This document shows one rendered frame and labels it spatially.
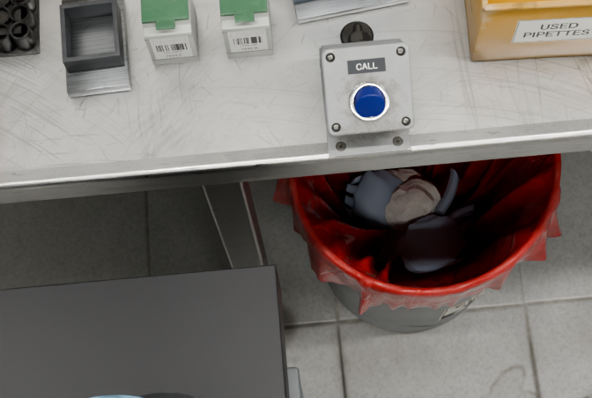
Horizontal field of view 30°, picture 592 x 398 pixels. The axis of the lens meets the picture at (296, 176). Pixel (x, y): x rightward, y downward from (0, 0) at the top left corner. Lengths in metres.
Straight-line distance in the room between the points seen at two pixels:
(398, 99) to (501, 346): 0.96
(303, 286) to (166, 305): 0.98
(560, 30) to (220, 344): 0.38
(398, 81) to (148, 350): 0.29
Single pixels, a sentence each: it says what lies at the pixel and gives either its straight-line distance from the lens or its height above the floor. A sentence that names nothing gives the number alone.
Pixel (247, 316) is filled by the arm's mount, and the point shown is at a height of 0.95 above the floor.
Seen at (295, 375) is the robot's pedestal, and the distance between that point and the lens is 0.89.
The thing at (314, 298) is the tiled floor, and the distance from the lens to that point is 1.80.
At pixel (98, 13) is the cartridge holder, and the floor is 0.89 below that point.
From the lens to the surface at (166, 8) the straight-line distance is 0.92.
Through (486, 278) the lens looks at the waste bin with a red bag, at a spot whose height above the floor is 0.44.
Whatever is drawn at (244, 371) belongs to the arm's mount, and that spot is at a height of 0.95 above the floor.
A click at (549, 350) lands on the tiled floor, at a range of 1.81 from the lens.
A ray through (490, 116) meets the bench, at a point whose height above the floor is 0.88.
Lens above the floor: 1.75
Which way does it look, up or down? 70 degrees down
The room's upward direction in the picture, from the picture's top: 6 degrees counter-clockwise
